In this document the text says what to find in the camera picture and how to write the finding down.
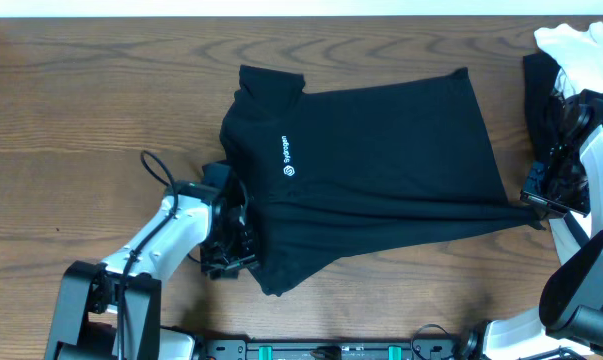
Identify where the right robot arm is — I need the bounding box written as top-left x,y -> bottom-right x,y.
459,90 -> 603,359

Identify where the white garment pile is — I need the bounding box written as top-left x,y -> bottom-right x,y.
534,22 -> 603,98

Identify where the black garment in pile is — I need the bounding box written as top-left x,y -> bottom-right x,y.
523,52 -> 561,163

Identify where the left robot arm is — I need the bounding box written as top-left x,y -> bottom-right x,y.
45,180 -> 258,359

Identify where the left camera cable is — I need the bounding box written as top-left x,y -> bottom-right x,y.
115,149 -> 202,360

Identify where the black logo t-shirt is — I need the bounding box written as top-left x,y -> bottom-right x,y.
219,65 -> 538,296

